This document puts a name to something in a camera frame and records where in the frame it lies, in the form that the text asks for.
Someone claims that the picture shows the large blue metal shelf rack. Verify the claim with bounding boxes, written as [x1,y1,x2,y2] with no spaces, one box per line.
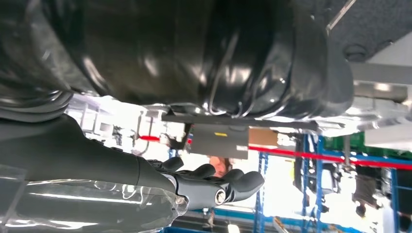
[252,151,271,233]

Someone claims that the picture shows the grey laptop with yellow sticker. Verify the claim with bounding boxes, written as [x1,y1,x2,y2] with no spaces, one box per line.
[189,123,250,160]

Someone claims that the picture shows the person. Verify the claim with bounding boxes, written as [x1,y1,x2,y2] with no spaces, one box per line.
[209,156,232,178]

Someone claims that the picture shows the brown cardboard box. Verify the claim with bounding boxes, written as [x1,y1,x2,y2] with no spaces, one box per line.
[248,128,279,149]

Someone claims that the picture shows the white car with red stripe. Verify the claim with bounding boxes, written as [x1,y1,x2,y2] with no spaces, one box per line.
[138,135,412,222]

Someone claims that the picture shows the blue metal cart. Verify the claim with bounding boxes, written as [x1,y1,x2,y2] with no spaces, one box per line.
[301,133,412,233]

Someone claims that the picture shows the green plastic crates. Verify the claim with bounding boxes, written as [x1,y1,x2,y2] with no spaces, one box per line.
[323,132,412,159]

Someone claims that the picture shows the stamped sheet metal panel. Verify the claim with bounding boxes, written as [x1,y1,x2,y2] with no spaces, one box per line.
[318,82,412,134]

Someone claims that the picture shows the chrome stanchion post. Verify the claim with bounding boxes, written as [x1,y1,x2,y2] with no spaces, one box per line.
[342,135,352,171]

